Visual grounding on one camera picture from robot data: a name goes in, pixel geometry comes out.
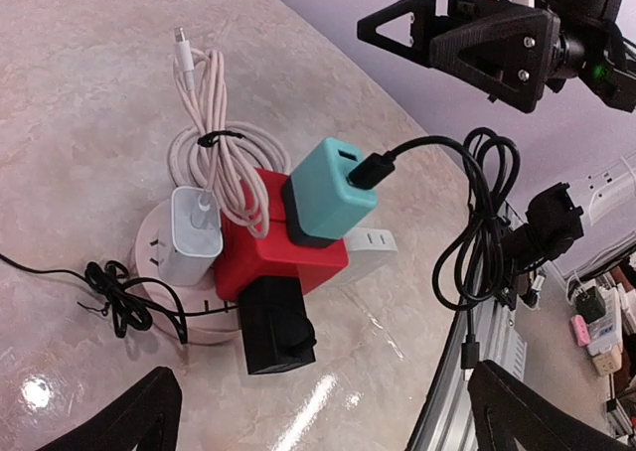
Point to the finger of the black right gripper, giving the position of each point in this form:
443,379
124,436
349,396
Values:
404,29

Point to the aluminium table frame rail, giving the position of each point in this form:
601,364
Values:
445,421

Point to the teal USB charger plug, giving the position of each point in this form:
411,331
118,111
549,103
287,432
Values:
321,205

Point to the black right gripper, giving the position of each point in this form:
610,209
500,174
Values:
514,52

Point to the white USB charger plug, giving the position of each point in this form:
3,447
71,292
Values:
191,239

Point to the white flat plug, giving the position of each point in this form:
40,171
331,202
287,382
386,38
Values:
368,250

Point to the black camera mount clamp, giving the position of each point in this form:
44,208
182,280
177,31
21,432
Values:
552,225

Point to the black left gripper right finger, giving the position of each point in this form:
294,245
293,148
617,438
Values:
510,416

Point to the red cube socket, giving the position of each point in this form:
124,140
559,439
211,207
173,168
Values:
245,257

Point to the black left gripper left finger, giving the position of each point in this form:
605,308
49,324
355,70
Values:
145,417

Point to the black power adapter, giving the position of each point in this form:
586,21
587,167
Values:
277,335

